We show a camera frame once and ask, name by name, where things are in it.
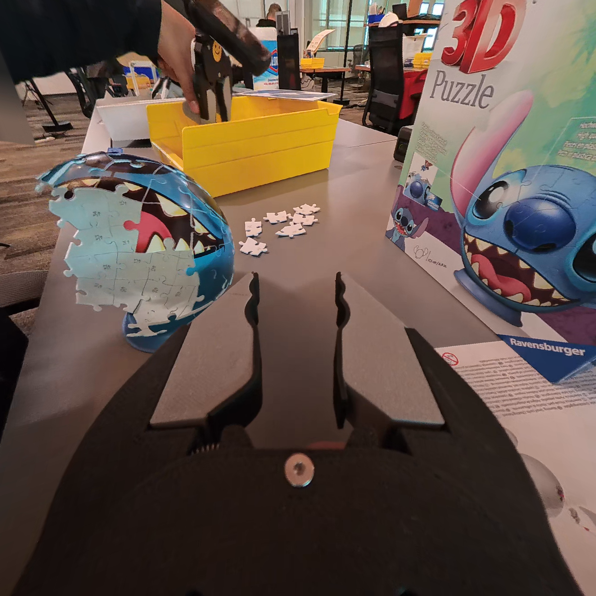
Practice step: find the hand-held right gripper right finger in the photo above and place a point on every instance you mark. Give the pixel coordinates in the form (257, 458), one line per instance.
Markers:
(386, 368)

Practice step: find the black floor lamp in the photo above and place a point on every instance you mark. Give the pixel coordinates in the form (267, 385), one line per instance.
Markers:
(348, 56)

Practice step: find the white plastic bin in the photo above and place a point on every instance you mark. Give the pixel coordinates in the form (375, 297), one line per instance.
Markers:
(125, 121)

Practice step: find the yellow plastic bin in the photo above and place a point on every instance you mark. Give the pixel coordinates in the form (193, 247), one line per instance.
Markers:
(256, 153)

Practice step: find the colourful puzzle box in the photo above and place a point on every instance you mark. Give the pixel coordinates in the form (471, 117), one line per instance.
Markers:
(489, 139)

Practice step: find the blue white printed sheet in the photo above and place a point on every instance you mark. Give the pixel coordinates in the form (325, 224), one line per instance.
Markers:
(288, 94)

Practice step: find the pile of white puzzle pieces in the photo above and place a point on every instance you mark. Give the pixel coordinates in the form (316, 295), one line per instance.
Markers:
(253, 246)

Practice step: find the person's left hand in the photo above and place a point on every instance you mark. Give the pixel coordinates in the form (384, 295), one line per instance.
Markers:
(177, 46)

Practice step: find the black office chair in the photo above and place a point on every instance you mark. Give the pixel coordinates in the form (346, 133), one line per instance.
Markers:
(386, 84)

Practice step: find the small yellow bin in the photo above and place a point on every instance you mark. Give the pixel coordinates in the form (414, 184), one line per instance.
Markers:
(313, 63)

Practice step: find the blue puzzle ball stand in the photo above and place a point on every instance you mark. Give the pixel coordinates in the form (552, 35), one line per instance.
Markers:
(149, 342)

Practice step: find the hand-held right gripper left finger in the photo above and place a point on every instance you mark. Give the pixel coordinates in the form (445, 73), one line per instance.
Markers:
(209, 372)

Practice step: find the white blue wipes canister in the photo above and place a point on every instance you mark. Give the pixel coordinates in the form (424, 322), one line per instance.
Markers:
(269, 70)

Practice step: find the black power station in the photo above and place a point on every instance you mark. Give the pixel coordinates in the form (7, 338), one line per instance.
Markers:
(403, 146)

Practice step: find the white instruction sheet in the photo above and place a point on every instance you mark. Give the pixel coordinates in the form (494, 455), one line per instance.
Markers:
(512, 386)

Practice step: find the blue puzzle ball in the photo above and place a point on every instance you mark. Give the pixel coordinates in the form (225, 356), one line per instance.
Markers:
(116, 270)

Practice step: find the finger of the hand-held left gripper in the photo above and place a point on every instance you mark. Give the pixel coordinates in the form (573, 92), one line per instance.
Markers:
(224, 100)
(207, 105)

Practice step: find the person's left forearm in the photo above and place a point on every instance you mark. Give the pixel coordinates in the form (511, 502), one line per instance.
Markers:
(79, 32)

